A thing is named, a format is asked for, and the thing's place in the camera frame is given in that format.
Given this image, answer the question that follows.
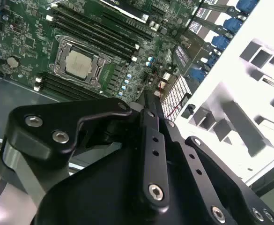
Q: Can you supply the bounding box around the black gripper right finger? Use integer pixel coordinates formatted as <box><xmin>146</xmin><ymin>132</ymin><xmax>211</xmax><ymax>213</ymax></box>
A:
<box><xmin>151</xmin><ymin>92</ymin><xmax>274</xmax><ymax>225</ymax></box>

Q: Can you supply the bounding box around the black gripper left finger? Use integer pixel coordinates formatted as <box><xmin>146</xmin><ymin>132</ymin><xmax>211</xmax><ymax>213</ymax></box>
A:
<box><xmin>0</xmin><ymin>91</ymin><xmax>171</xmax><ymax>211</ymax></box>

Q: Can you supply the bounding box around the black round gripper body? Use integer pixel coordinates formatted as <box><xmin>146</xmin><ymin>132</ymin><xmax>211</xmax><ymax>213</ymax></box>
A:
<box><xmin>33</xmin><ymin>118</ymin><xmax>214</xmax><ymax>225</ymax></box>

